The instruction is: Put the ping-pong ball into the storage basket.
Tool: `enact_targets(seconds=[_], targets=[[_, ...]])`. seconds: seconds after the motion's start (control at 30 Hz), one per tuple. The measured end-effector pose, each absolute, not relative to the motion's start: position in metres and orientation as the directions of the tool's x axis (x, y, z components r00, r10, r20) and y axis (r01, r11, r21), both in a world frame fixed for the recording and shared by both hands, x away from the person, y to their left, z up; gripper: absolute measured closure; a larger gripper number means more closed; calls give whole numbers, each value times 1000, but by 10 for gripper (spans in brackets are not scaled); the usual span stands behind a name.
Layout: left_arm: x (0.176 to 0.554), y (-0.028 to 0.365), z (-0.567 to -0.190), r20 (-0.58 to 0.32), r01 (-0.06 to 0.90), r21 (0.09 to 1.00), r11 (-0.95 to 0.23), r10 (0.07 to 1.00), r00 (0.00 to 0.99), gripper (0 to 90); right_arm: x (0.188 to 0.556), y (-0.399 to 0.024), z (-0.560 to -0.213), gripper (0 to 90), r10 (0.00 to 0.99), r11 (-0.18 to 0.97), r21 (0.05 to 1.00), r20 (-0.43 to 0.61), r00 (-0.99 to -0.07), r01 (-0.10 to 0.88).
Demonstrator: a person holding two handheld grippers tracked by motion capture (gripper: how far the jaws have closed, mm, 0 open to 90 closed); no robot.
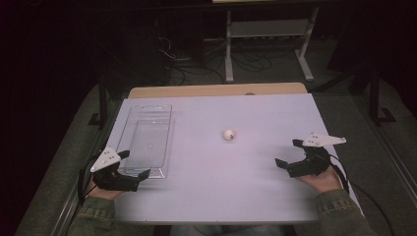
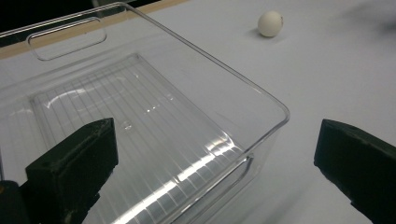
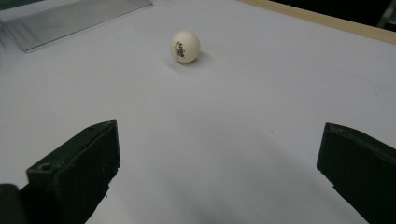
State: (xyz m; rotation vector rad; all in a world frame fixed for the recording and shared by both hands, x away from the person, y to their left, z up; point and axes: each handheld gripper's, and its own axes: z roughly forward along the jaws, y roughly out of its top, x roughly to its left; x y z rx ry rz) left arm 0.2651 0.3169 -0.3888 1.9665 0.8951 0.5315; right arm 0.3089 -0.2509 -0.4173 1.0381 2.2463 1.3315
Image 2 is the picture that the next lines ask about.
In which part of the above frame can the white table mat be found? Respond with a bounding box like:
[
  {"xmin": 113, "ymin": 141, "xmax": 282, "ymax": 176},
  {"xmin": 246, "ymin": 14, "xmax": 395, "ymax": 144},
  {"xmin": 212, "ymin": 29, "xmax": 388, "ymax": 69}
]
[{"xmin": 0, "ymin": 0, "xmax": 396, "ymax": 224}]

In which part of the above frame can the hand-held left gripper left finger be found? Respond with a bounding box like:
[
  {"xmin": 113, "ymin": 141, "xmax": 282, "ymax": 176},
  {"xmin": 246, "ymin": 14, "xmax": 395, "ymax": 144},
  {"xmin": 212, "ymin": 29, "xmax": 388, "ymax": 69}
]
[{"xmin": 25, "ymin": 117, "xmax": 120, "ymax": 224}]

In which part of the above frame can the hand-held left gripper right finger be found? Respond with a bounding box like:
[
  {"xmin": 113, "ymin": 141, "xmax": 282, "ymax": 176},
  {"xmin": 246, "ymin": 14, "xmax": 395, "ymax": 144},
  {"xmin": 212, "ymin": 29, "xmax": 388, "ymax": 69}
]
[{"xmin": 313, "ymin": 119, "xmax": 396, "ymax": 224}]

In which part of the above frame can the clear plastic container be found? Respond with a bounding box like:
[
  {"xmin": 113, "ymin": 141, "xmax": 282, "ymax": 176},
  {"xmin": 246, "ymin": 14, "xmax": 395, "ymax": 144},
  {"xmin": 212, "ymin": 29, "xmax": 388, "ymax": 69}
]
[{"xmin": 0, "ymin": 1, "xmax": 291, "ymax": 224}]

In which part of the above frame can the white ball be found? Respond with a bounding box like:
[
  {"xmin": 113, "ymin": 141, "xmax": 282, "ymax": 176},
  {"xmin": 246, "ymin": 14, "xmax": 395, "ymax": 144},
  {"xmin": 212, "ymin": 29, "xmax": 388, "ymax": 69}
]
[{"xmin": 257, "ymin": 10, "xmax": 285, "ymax": 38}]

